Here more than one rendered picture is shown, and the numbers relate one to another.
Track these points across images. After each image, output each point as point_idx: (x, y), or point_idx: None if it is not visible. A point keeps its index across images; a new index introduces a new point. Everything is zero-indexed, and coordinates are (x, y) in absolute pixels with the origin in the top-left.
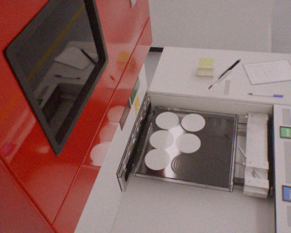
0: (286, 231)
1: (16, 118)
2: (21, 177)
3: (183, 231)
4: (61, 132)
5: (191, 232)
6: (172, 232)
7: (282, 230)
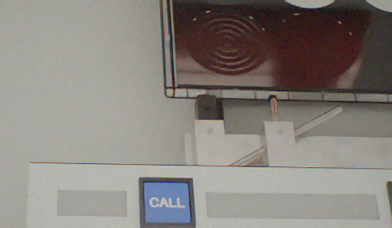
0: (40, 184)
1: None
2: None
3: (42, 31)
4: None
5: (44, 48)
6: (33, 7)
7: (41, 176)
